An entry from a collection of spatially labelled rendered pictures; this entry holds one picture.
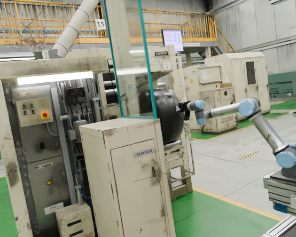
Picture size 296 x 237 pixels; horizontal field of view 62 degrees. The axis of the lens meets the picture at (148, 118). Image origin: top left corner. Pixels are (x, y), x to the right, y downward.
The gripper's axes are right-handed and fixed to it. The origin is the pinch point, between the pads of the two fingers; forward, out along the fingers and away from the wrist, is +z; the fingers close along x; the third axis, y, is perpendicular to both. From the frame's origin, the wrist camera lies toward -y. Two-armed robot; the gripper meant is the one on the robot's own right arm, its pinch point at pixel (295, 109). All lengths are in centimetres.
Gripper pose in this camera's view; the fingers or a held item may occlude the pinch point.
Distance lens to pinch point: 287.5
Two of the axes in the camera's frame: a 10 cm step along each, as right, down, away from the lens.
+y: 2.7, 9.5, 1.2
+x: 9.5, -2.9, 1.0
